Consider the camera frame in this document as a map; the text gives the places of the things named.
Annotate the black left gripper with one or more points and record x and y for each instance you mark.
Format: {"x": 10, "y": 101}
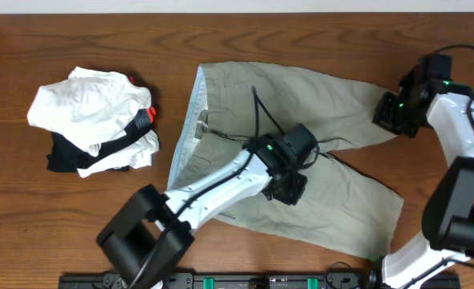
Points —
{"x": 290, "y": 191}

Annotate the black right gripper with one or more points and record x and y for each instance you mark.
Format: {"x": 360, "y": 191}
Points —
{"x": 382, "y": 117}

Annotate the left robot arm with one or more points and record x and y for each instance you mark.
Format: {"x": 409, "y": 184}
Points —
{"x": 151, "y": 232}

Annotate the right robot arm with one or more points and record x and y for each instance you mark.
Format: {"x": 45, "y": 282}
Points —
{"x": 428, "y": 96}

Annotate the white bottom garment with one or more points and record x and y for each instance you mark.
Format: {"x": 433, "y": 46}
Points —
{"x": 137, "y": 155}

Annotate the white garment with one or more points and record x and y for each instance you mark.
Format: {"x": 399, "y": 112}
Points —
{"x": 137, "y": 155}
{"x": 89, "y": 108}

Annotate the red garment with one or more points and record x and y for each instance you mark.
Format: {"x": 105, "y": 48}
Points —
{"x": 151, "y": 111}

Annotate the white top garment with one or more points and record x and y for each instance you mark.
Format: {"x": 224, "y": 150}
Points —
{"x": 89, "y": 108}

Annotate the black garment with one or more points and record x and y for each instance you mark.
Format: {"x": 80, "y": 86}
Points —
{"x": 67, "y": 158}

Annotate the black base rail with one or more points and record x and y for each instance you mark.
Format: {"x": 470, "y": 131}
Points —
{"x": 111, "y": 280}

